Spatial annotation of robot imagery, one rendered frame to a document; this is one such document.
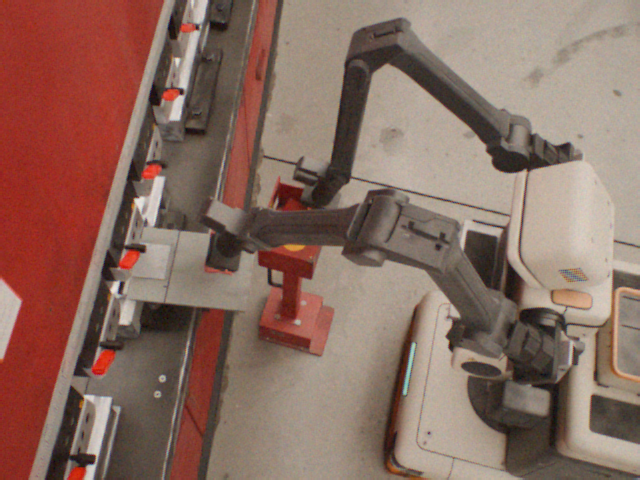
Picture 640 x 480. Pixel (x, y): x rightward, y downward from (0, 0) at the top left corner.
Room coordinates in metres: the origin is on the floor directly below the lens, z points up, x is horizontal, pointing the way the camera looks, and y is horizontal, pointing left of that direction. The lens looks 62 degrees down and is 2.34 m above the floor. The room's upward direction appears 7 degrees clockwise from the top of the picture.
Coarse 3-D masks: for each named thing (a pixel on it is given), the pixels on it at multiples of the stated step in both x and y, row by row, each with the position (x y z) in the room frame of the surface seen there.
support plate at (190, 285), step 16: (144, 240) 0.64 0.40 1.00; (160, 240) 0.65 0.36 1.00; (176, 240) 0.65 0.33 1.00; (192, 240) 0.66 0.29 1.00; (208, 240) 0.66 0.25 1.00; (176, 256) 0.61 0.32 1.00; (192, 256) 0.62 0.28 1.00; (176, 272) 0.57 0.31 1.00; (192, 272) 0.58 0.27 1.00; (240, 272) 0.59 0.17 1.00; (144, 288) 0.52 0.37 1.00; (160, 288) 0.53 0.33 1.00; (176, 288) 0.53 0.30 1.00; (192, 288) 0.54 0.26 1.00; (208, 288) 0.54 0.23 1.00; (224, 288) 0.55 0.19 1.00; (240, 288) 0.55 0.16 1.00; (176, 304) 0.50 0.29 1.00; (192, 304) 0.50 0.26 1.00; (208, 304) 0.51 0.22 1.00; (224, 304) 0.51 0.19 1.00; (240, 304) 0.51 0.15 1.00
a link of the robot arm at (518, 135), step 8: (512, 128) 0.88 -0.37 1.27; (520, 128) 0.88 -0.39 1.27; (512, 136) 0.86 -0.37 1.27; (520, 136) 0.86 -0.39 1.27; (528, 136) 0.87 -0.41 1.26; (536, 136) 0.87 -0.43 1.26; (520, 144) 0.84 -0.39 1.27; (528, 144) 0.85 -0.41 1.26; (536, 144) 0.85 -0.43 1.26; (536, 152) 0.83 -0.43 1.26; (536, 160) 0.83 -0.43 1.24
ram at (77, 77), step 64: (0, 0) 0.52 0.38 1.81; (64, 0) 0.65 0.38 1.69; (128, 0) 0.86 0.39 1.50; (0, 64) 0.47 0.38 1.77; (64, 64) 0.59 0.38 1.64; (128, 64) 0.79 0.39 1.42; (0, 128) 0.41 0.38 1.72; (64, 128) 0.52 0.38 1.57; (128, 128) 0.71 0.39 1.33; (0, 192) 0.36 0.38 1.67; (64, 192) 0.46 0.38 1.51; (0, 256) 0.30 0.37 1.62; (64, 256) 0.38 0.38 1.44; (64, 320) 0.31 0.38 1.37; (0, 384) 0.17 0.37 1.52; (64, 384) 0.23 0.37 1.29; (0, 448) 0.10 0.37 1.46
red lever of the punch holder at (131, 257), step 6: (126, 246) 0.53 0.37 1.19; (132, 246) 0.53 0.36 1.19; (138, 246) 0.53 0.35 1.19; (144, 246) 0.54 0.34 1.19; (132, 252) 0.51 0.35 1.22; (138, 252) 0.51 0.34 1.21; (144, 252) 0.53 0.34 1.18; (126, 258) 0.49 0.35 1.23; (132, 258) 0.49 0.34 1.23; (138, 258) 0.50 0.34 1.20; (120, 264) 0.47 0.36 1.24; (126, 264) 0.47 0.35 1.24; (132, 264) 0.48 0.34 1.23
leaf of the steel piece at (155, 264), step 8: (152, 248) 0.62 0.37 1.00; (160, 248) 0.62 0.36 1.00; (168, 248) 0.63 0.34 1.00; (144, 256) 0.60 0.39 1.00; (152, 256) 0.60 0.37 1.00; (160, 256) 0.60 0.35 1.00; (168, 256) 0.60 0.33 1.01; (136, 264) 0.58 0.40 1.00; (144, 264) 0.58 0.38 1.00; (152, 264) 0.58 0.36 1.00; (160, 264) 0.58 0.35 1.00; (168, 264) 0.58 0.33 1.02; (136, 272) 0.56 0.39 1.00; (144, 272) 0.56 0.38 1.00; (152, 272) 0.56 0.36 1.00; (160, 272) 0.56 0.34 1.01; (168, 272) 0.57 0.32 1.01
